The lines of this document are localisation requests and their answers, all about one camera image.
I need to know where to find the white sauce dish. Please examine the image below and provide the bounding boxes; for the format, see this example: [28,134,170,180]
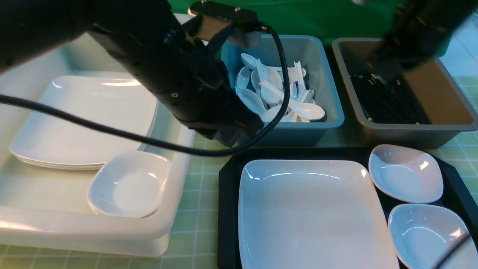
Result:
[368,144,444,204]
[86,151,172,218]
[388,203,478,269]

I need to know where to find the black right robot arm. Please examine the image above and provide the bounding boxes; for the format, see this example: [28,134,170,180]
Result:
[366,0,478,78]

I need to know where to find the large white plastic tub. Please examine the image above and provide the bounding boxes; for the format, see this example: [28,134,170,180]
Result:
[1,35,190,257]

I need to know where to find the grey-brown plastic bin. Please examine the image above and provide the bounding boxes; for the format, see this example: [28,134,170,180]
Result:
[332,37,478,149]

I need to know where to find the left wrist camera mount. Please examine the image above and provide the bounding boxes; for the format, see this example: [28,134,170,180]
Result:
[183,0,263,51]

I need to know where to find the stacked white square plates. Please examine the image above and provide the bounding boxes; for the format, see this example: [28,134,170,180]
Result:
[10,75,158,170]

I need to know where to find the large white square plate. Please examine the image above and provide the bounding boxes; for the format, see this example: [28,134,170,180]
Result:
[238,160,400,269]

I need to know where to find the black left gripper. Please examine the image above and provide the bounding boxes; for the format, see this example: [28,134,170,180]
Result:
[161,71,264,148]

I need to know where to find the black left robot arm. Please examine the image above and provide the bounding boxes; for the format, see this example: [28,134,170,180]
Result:
[1,0,268,147]

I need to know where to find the pile of white spoons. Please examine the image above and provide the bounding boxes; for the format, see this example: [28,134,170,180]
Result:
[235,53,326,123]

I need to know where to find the white sauce dish in tub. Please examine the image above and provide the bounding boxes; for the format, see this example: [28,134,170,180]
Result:
[86,151,172,218]

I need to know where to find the pile of black chopsticks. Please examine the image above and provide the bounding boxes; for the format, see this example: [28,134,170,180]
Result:
[350,71,432,125]

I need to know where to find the white ceramic soup spoon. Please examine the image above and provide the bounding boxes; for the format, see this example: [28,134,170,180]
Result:
[259,80,325,120]

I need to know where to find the green backdrop cloth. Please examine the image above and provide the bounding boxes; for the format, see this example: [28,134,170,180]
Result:
[158,0,406,43]

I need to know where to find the black left camera cable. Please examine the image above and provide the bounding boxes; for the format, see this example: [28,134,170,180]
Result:
[0,24,291,157]

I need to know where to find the green checked tablecloth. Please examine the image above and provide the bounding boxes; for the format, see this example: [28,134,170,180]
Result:
[1,74,477,269]

